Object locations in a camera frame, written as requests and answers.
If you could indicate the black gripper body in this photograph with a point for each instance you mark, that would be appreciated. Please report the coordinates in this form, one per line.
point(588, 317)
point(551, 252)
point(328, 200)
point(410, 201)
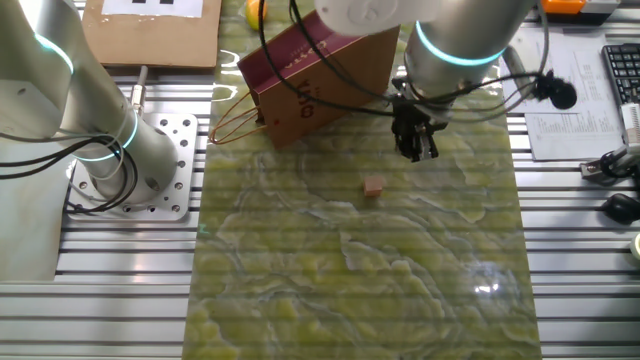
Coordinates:
point(407, 117)

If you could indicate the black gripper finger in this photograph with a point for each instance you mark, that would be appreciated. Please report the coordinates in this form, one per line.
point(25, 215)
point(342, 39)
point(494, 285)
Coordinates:
point(409, 145)
point(427, 145)

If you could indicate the small pink wooden cube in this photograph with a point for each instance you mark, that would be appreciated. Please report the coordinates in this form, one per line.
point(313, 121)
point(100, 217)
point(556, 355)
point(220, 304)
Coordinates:
point(373, 187)

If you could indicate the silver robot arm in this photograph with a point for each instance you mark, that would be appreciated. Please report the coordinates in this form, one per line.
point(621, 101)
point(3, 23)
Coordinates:
point(90, 100)

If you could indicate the black rounded plastic object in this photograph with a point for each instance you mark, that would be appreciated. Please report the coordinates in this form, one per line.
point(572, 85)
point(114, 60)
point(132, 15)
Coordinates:
point(622, 207)

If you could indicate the maroon brown paper bag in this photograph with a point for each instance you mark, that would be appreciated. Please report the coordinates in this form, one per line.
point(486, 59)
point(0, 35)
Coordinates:
point(290, 125)

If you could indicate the printed white paper sheet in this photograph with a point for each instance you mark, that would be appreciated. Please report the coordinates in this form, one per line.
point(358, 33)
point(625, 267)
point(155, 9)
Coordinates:
point(585, 65)
point(575, 135)

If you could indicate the green marble pattern mat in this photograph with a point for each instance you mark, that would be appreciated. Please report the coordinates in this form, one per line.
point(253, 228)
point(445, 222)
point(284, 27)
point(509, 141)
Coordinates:
point(325, 275)

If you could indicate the yellow toy mango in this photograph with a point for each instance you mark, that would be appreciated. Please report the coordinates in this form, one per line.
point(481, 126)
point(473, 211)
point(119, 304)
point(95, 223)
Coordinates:
point(255, 12)

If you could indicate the orange and grey device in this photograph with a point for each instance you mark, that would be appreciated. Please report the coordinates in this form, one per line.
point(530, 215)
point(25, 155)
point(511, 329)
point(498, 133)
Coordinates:
point(562, 5)

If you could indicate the black keyboard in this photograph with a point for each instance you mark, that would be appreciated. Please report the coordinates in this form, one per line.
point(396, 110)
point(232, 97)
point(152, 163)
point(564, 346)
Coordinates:
point(625, 70)

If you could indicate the brown cardboard board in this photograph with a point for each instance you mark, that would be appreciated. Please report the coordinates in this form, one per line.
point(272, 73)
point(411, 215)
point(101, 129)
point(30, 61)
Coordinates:
point(150, 42)

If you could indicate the metal connector rod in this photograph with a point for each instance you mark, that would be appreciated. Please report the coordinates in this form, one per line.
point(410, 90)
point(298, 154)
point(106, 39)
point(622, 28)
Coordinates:
point(140, 90)

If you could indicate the checkerboard calibration sheet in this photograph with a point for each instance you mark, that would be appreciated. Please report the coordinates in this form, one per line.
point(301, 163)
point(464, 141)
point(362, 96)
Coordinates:
point(150, 10)

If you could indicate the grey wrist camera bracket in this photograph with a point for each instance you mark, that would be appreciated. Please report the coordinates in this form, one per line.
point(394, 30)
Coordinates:
point(517, 70)

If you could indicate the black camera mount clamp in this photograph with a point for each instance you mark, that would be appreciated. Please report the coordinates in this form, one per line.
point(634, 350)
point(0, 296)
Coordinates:
point(607, 165)

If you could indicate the silver depth camera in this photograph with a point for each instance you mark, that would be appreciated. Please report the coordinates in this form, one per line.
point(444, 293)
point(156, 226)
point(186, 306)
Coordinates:
point(632, 125)

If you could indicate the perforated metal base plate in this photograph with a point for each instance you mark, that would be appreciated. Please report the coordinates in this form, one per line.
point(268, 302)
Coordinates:
point(185, 150)

